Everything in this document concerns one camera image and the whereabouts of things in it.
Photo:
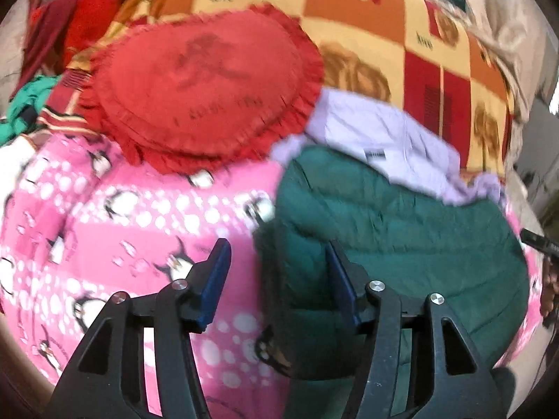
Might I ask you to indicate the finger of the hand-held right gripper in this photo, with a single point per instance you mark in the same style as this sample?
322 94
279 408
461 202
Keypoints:
540 241

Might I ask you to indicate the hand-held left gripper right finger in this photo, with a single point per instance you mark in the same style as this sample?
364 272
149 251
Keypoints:
344 290

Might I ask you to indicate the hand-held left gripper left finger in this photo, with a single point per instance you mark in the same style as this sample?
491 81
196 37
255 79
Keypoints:
215 283

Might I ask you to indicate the dark green puffer jacket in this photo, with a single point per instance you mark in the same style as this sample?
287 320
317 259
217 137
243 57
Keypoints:
415 244

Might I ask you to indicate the red clothes pile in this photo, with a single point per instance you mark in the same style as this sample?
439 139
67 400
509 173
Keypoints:
74 22

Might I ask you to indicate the person's right hand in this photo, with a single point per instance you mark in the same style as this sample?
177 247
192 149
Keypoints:
550 292

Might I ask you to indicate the pink penguin print bedsheet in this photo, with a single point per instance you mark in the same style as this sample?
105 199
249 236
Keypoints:
131 227

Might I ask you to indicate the lilac jacket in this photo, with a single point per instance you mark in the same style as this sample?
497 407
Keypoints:
393 139

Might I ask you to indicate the red heart-shaped frilled pillow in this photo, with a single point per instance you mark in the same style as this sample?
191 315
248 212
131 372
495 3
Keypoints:
201 91

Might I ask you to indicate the beige curtain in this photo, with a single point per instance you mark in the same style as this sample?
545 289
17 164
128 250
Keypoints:
506 22

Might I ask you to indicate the orange red patterned blanket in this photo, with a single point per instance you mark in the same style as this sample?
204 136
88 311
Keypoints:
371 35

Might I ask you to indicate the bright green cloth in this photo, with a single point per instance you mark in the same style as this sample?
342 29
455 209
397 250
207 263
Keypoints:
26 100

